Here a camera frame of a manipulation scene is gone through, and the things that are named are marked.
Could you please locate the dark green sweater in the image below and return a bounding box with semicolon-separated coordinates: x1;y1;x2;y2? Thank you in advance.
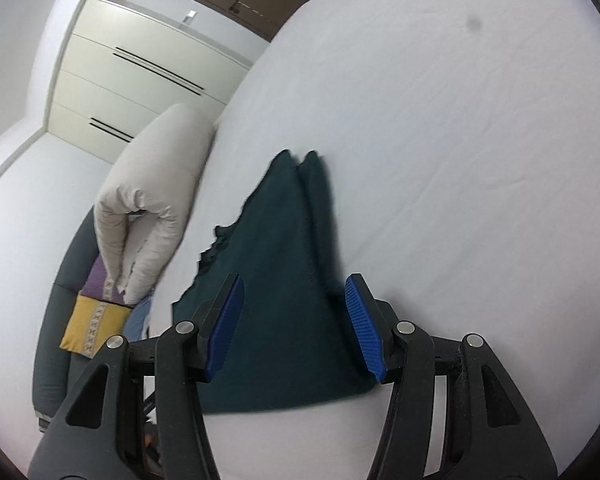
171;149;381;416

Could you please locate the yellow patterned pillow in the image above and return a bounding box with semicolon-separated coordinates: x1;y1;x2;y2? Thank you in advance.
59;294;133;359

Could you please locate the blue pillow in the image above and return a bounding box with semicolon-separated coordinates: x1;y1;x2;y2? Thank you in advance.
122;297;153;341

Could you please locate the grey padded headboard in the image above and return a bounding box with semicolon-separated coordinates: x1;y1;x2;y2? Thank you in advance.
32;205;153;431

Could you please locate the bed with white sheet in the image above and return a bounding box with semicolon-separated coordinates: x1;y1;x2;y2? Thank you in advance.
145;0;600;480

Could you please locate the purple patterned pillow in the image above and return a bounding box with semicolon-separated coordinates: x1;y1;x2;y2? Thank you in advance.
81;252;126;306

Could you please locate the cream wardrobe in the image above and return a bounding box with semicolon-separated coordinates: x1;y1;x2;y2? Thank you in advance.
44;0;271;163

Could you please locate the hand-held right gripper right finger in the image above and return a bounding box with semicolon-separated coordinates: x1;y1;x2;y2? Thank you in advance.
344;273;558;480

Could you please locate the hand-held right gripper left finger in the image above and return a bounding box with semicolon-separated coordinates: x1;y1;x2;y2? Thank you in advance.
27;272;246;480

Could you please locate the rolled beige duvet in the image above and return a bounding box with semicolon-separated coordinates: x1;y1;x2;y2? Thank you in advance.
93;103;218;307

